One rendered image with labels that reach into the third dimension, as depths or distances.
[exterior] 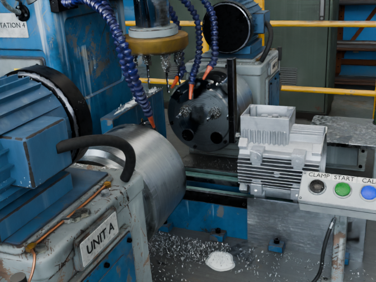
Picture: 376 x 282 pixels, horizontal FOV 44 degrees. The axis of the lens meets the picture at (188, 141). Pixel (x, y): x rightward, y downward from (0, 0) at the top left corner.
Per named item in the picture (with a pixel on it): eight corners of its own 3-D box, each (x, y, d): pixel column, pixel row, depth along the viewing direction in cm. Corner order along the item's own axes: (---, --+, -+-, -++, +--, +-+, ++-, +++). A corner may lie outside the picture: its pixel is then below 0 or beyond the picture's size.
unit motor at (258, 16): (203, 117, 179) (198, 2, 164) (229, 93, 207) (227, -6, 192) (269, 122, 170) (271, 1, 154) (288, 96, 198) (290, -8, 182)
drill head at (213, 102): (158, 158, 152) (151, 83, 143) (203, 118, 187) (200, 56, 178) (232, 167, 143) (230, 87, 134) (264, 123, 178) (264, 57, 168)
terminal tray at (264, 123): (240, 143, 118) (239, 116, 116) (250, 128, 127) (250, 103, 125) (288, 147, 114) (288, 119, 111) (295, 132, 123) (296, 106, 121)
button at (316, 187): (309, 194, 97) (308, 191, 95) (310, 182, 98) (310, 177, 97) (323, 196, 96) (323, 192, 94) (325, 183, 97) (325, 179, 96)
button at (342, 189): (333, 197, 95) (333, 193, 93) (335, 184, 96) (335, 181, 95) (349, 200, 94) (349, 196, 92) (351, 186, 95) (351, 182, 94)
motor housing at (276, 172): (236, 204, 120) (235, 135, 113) (254, 173, 137) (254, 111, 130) (316, 215, 113) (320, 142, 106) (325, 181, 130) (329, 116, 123)
